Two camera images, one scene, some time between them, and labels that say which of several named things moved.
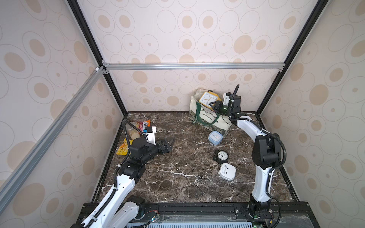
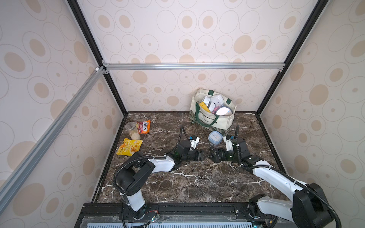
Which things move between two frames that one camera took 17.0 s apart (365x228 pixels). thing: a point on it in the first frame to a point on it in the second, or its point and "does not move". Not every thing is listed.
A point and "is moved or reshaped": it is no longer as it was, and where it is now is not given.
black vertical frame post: x=96 y=53 does not move
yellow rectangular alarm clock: x=208 y=97 is moved or reshaped
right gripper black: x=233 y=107 to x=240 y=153
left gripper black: x=167 y=148 to x=201 y=155
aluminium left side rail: x=17 y=178 does not move
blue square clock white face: x=215 y=137 does not move
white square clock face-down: x=227 y=172 to x=217 y=99
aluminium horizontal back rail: x=146 y=66 does not move
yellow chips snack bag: x=123 y=148 does not move
